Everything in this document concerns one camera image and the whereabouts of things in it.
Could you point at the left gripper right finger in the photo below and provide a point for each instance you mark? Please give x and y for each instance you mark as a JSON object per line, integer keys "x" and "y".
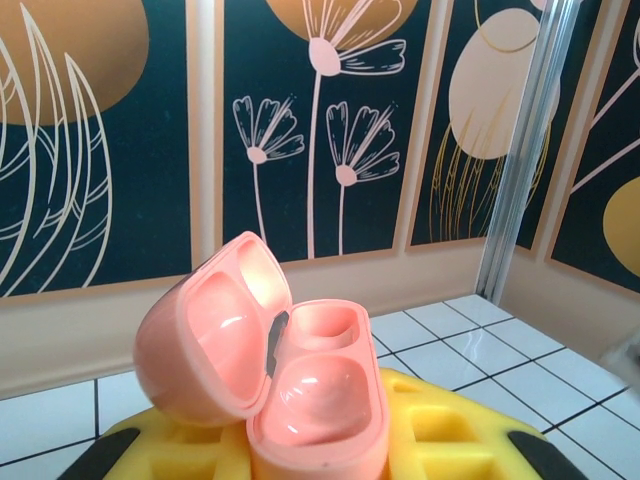
{"x": 450, "y": 435}

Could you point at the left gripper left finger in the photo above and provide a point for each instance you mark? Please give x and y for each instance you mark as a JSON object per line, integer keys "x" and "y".
{"x": 165, "y": 450}

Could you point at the pink earbud charging case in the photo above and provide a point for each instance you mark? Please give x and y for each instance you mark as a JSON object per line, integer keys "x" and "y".
{"x": 310, "y": 400}

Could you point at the aluminium corner post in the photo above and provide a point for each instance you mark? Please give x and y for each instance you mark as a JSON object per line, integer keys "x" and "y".
{"x": 522, "y": 150}

